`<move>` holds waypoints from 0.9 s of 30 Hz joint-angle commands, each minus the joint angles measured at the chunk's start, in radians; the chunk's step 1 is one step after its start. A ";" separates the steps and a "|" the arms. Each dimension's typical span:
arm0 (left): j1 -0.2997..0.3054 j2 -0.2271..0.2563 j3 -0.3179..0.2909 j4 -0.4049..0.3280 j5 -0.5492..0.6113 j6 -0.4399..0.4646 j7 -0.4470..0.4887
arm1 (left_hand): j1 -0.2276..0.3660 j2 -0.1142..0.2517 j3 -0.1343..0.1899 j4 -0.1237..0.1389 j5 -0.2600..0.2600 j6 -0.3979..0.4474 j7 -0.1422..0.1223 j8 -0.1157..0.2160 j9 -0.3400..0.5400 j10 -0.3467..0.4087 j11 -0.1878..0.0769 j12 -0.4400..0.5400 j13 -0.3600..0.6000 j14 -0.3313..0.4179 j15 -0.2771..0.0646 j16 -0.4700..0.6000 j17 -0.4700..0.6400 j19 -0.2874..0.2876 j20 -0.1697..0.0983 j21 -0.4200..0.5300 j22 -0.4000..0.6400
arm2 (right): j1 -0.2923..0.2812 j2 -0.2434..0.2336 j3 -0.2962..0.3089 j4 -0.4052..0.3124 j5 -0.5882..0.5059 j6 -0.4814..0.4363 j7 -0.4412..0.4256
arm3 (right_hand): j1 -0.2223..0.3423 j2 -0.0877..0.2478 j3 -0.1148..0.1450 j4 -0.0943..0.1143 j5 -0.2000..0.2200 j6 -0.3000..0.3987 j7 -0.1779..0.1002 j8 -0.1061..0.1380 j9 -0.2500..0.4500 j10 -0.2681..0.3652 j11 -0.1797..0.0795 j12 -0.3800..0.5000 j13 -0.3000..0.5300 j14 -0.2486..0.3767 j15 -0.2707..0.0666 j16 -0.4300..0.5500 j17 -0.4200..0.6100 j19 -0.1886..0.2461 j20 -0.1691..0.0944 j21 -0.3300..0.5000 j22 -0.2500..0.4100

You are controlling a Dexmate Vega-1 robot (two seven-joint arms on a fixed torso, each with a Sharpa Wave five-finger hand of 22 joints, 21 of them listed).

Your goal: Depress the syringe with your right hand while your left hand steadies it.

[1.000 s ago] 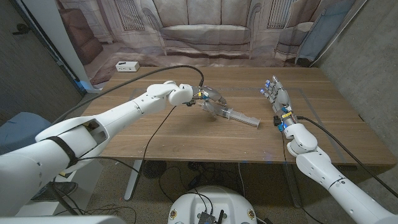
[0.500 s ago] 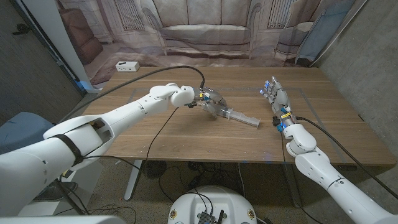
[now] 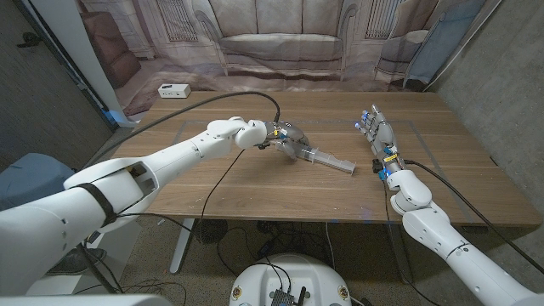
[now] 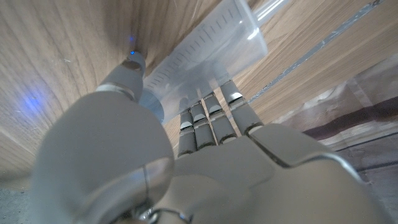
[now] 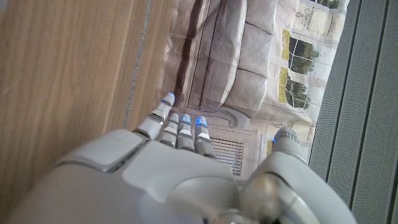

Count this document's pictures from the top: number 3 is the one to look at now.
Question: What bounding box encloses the printed sofa room backdrop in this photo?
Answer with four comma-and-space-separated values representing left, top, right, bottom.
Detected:
76, 0, 502, 118

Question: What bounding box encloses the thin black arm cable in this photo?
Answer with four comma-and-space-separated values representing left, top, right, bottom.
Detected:
114, 147, 247, 239
381, 178, 441, 306

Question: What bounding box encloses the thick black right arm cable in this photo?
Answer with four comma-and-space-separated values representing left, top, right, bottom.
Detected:
402, 158, 544, 275

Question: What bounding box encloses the white robot torso shell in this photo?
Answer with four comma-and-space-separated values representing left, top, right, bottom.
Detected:
0, 293, 173, 306

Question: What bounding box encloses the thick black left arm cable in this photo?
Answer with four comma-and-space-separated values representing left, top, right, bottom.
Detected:
80, 90, 281, 171

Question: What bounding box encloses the white floor cable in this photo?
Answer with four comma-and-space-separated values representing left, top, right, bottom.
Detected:
324, 222, 337, 273

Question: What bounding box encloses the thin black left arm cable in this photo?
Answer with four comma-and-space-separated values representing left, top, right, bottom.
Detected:
114, 147, 247, 239

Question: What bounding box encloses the blue padded chair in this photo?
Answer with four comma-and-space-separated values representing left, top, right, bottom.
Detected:
0, 152, 77, 212

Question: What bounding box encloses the white flat floor board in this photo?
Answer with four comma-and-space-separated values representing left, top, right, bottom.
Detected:
25, 218, 144, 297

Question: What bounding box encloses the white door frame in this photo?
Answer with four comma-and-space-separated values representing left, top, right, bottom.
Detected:
12, 0, 139, 128

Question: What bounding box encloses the black antenna module on base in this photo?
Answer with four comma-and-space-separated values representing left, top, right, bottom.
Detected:
268, 286, 308, 306

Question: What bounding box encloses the grey table leg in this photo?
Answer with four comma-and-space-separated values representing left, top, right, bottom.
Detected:
387, 224, 414, 285

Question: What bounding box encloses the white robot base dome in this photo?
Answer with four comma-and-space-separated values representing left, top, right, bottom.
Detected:
229, 253, 353, 306

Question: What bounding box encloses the white power strip box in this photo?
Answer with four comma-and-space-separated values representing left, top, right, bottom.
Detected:
157, 82, 192, 99

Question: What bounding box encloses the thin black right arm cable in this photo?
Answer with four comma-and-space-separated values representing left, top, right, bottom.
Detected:
381, 178, 441, 306

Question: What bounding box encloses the clear plastic syringe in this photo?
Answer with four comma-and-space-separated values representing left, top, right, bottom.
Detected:
275, 139, 357, 175

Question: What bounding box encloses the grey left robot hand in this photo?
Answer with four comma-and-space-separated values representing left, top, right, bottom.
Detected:
258, 121, 310, 162

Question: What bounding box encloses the round black floor fan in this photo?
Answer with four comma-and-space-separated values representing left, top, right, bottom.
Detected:
195, 218, 229, 246

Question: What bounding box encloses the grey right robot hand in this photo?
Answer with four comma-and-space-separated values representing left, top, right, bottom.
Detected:
355, 105, 403, 181

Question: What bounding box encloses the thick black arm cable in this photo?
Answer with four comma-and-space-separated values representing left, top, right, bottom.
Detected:
402, 158, 544, 275
80, 90, 281, 171

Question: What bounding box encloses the white table leg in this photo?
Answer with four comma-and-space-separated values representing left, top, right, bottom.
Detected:
168, 218, 196, 275

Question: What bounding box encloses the black floor cable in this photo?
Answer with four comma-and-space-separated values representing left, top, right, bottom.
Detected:
215, 226, 294, 294

